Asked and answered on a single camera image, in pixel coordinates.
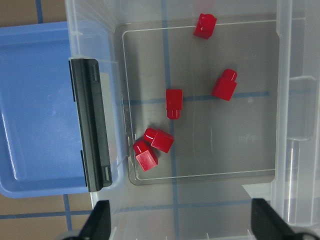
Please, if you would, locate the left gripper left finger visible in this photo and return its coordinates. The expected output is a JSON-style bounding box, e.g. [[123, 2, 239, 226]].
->
[[75, 200, 111, 240]]

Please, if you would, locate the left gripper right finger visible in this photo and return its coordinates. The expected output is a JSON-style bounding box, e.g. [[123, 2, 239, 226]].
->
[[251, 198, 302, 240]]

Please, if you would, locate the clear plastic box lid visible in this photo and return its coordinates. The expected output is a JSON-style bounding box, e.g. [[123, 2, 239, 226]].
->
[[270, 0, 320, 227]]

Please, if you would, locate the red block from tray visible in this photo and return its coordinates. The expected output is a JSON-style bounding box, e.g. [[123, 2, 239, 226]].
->
[[165, 89, 183, 120]]

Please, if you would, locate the red block in box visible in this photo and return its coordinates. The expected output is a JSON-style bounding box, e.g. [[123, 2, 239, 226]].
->
[[193, 13, 217, 40], [133, 140, 159, 172], [211, 69, 238, 101], [143, 128, 174, 153]]

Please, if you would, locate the clear plastic storage box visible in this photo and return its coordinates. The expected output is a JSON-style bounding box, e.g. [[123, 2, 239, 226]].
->
[[65, 0, 320, 240]]

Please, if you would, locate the blue plastic tray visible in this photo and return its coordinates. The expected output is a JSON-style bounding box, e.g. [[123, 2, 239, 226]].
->
[[0, 20, 110, 198]]

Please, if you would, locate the black box latch handle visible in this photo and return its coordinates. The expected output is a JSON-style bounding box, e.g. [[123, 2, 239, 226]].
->
[[68, 58, 113, 193]]

